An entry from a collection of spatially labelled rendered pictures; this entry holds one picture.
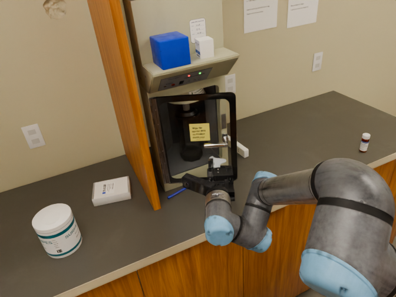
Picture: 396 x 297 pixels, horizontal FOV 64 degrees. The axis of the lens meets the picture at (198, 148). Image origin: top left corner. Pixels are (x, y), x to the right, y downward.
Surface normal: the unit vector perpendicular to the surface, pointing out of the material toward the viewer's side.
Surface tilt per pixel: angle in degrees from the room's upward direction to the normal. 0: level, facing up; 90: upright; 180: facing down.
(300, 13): 90
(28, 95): 90
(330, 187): 50
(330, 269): 39
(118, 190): 0
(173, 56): 90
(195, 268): 90
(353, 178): 12
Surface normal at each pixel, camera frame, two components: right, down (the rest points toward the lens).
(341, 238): -0.51, -0.43
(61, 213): -0.08, -0.84
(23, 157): 0.42, 0.46
